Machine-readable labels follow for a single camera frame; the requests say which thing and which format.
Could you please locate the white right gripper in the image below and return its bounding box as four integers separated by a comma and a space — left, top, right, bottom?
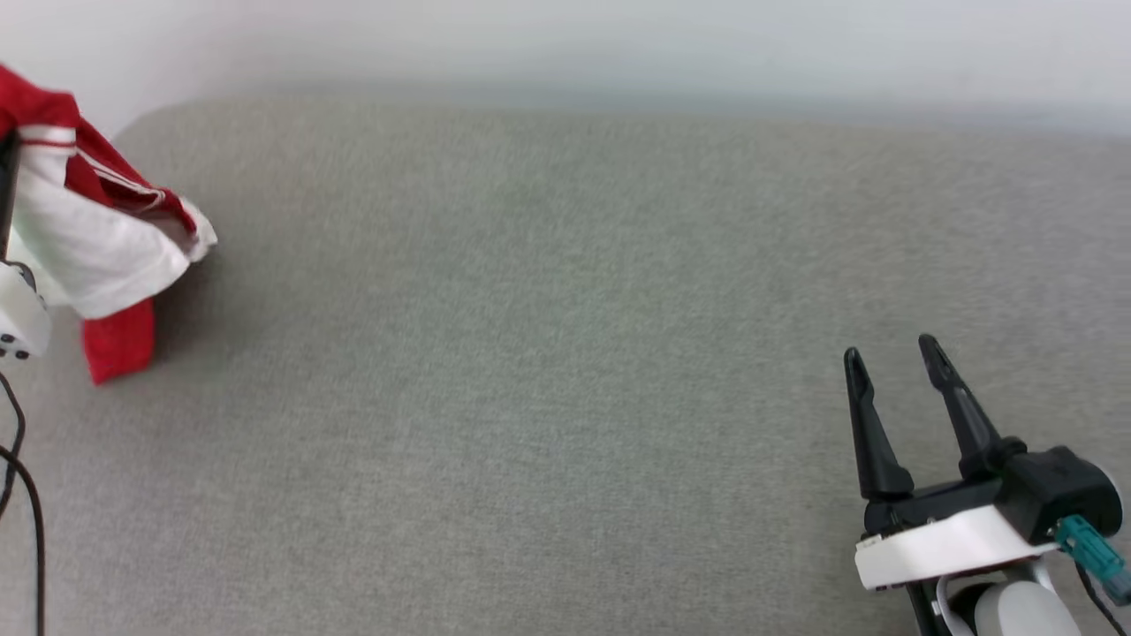
845, 334, 1059, 591

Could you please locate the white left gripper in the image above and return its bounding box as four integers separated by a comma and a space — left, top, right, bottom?
0, 131, 52, 361

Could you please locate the red and white garment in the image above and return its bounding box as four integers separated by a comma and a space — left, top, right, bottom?
0, 64, 218, 386

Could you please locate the grey fabric sofa seat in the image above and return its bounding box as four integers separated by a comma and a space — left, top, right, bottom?
0, 88, 1131, 636

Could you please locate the teal right camera connector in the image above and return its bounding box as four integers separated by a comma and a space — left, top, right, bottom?
1056, 517, 1131, 607

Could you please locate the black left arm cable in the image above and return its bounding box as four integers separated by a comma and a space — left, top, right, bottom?
0, 371, 27, 518
0, 446, 47, 636

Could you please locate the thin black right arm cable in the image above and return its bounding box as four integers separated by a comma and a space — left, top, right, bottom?
1074, 561, 1131, 636

